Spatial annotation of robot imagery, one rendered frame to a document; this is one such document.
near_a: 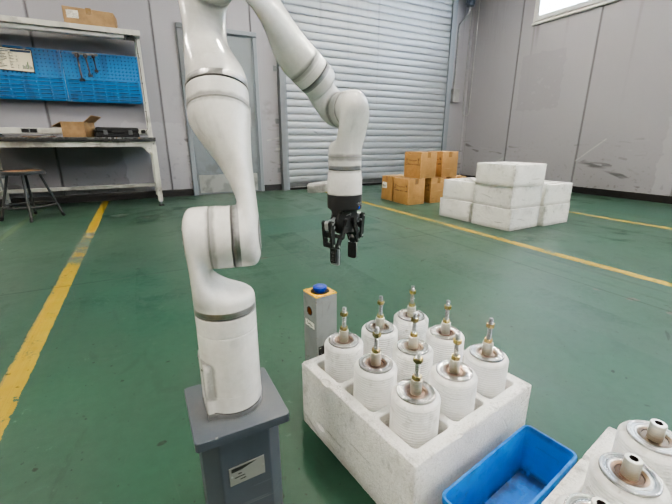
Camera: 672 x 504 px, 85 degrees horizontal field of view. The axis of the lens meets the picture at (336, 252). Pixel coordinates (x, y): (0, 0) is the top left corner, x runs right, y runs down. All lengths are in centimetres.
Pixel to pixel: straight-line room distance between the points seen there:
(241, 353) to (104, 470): 59
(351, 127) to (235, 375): 50
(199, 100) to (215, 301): 28
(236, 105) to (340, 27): 577
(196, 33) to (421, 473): 81
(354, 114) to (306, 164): 513
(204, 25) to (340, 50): 560
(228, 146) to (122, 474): 79
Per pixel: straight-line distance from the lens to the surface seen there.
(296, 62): 73
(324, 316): 105
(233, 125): 57
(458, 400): 85
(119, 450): 115
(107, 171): 550
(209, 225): 53
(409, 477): 78
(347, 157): 77
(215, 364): 61
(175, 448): 110
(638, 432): 85
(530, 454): 103
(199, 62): 62
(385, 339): 96
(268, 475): 73
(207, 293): 55
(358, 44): 643
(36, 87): 544
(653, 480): 77
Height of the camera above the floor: 72
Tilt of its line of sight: 17 degrees down
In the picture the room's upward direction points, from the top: straight up
